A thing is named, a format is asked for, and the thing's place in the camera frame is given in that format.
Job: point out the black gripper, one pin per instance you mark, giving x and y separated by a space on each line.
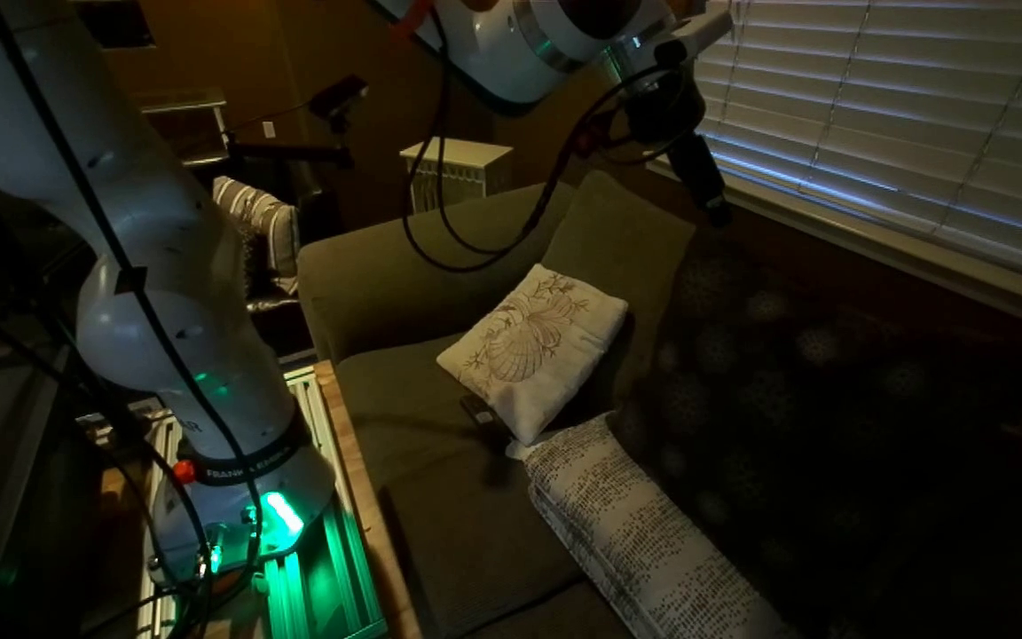
666 116

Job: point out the black floral pillow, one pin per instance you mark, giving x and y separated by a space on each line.
862 477

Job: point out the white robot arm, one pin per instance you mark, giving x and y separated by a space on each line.
165 304

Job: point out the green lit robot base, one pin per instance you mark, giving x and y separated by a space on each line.
304 578

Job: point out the white coral print pillow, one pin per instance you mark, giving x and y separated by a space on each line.
533 348

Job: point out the grey white woven pillow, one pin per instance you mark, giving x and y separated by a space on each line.
657 573

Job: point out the white window blinds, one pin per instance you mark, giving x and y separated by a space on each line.
893 111

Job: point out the olive green sectional sofa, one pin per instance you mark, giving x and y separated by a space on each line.
447 472

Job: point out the white window sill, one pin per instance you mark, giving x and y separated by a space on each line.
916 256

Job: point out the white patterned roll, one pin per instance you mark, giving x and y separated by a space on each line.
265 219

